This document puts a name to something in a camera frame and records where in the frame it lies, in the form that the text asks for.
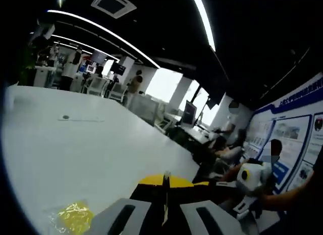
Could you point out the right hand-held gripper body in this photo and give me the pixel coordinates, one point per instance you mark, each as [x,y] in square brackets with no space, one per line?
[260,177]

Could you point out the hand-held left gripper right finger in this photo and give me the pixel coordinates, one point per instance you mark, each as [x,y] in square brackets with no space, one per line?
[186,194]

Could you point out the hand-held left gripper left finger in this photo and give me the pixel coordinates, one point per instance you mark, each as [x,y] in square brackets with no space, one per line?
[141,209]

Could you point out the rectangular yellow silicone block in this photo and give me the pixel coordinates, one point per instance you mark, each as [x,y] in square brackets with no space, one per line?
[75,216]

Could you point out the desk computer monitor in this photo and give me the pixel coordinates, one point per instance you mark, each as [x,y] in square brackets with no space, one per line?
[189,113]

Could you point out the black hanging screen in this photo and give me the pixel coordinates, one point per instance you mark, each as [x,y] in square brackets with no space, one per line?
[217,99]

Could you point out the white office chair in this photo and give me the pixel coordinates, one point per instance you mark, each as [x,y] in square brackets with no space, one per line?
[118,92]

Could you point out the black hanging monitor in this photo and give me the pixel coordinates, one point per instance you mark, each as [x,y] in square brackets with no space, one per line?
[118,68]
[99,56]

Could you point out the long straight ceiling light strip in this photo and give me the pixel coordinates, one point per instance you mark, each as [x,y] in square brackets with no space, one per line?
[205,20]

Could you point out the green potted plant white pot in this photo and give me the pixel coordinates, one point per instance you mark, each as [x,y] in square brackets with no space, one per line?
[29,65]

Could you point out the curved ceiling light strip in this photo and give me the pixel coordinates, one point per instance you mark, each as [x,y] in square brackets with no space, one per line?
[106,30]

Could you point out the square ceiling air vent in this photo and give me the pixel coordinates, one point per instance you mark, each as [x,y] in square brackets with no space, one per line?
[113,3]

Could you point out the blue white wall poster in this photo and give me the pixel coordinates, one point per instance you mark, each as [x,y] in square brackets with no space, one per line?
[290,139]

